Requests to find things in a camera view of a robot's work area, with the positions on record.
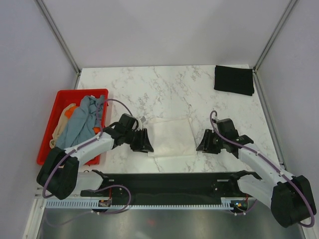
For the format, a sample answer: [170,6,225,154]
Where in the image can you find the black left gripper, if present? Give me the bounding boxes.
[124,128,153,153]

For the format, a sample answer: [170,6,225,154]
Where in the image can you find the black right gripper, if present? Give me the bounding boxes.
[196,128,226,154]

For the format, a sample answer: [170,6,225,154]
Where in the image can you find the white t-shirt red print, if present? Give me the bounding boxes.
[146,118,196,158]

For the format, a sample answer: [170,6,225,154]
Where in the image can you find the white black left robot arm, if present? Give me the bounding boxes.
[36,114,154,200]

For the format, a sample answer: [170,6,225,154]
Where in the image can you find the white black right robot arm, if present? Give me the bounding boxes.
[196,118,317,228]

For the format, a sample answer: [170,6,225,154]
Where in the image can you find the light blue t-shirt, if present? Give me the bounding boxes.
[56,95,105,149]

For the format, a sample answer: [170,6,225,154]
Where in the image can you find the folded black t-shirt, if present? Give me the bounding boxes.
[214,65,255,96]

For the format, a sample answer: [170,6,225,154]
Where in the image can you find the orange garment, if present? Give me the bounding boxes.
[64,106,78,119]

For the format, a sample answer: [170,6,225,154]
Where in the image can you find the beige t-shirt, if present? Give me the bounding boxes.
[49,103,76,149]

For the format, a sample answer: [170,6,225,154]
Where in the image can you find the red plastic bin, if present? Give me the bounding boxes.
[36,89,108,166]

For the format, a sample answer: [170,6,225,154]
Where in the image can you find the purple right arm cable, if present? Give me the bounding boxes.
[209,110,317,228]

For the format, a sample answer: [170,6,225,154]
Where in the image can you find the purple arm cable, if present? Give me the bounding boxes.
[42,98,135,199]
[209,110,317,228]

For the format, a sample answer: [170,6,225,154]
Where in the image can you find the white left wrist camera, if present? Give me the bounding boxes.
[140,117,147,123]

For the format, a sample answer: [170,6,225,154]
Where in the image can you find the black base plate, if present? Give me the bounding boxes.
[80,172,246,204]

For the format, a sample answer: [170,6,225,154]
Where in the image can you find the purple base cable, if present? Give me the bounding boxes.
[90,184,132,216]

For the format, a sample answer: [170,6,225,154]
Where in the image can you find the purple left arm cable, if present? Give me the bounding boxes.
[42,98,135,199]

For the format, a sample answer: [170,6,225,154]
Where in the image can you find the right aluminium frame post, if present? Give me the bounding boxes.
[253,0,299,73]

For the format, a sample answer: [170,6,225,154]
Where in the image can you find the aluminium frame post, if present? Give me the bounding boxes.
[34,0,81,76]
[253,0,299,73]

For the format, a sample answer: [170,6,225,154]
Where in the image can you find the white slotted cable duct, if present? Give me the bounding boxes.
[45,199,233,210]

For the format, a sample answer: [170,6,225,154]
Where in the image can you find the left aluminium frame post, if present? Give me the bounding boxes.
[34,0,81,76]

